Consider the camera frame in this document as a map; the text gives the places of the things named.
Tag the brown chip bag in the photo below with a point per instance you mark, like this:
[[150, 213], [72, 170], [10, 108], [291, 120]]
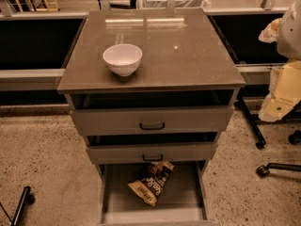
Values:
[[151, 185]]

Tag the black stand leg left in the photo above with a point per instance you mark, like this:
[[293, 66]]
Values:
[[27, 198]]

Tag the grey drawer cabinet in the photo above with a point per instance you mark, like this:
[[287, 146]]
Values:
[[181, 52]]

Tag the grey middle drawer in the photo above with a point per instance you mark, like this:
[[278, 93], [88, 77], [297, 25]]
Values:
[[124, 149]]

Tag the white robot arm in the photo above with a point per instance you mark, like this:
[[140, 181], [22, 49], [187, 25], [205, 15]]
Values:
[[286, 33]]

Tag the black table leg frame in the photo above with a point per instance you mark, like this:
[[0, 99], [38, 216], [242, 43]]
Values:
[[255, 129]]

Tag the grey top drawer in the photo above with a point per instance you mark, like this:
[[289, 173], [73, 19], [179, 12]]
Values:
[[154, 112]]

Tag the grey drawer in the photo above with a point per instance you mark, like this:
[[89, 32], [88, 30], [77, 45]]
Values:
[[124, 149], [182, 203], [154, 112]]

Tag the white wire basket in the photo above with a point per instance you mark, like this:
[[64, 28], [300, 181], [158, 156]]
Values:
[[146, 4]]

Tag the white ceramic bowl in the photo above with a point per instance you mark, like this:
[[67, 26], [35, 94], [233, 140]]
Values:
[[123, 59]]

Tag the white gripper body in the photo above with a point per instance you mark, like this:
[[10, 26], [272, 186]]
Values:
[[290, 37]]

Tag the black caster wheel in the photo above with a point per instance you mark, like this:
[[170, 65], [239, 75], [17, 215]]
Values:
[[295, 138]]

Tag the grey bottom drawer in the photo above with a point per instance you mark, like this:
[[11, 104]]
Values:
[[182, 203]]

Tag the black chair leg with caster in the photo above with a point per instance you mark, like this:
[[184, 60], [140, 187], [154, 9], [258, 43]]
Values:
[[264, 170]]

